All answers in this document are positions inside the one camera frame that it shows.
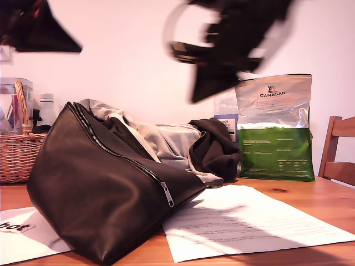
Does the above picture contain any thin black camera cable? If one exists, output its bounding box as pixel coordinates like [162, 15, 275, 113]
[163, 2, 200, 58]

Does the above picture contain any wooden chair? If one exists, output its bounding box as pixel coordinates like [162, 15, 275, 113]
[317, 115, 355, 187]

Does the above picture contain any white printed paper sheet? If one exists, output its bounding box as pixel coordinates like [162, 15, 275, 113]
[162, 185, 355, 263]

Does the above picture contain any clear plastic grey-lidded container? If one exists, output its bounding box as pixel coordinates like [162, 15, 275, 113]
[0, 78, 34, 134]

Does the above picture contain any dark brown grey-lined hoodie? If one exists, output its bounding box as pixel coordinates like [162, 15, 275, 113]
[79, 98, 241, 189]

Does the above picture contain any large clear water bottle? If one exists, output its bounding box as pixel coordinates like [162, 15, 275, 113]
[212, 88, 240, 145]

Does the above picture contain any white bottle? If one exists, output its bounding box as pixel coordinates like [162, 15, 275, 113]
[38, 93, 55, 127]

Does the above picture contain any white LeRobot text sticker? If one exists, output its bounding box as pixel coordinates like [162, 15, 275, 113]
[0, 221, 37, 233]

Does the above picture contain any white wall fixture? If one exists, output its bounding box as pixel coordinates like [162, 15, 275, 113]
[0, 45, 14, 65]

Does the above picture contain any black leather zip bag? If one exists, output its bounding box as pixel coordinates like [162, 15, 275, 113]
[26, 101, 207, 266]

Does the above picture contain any wicker basket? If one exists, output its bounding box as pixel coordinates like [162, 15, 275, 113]
[0, 80, 49, 184]

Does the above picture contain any green silver pet food bag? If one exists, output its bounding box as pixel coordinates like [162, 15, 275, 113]
[234, 73, 316, 182]

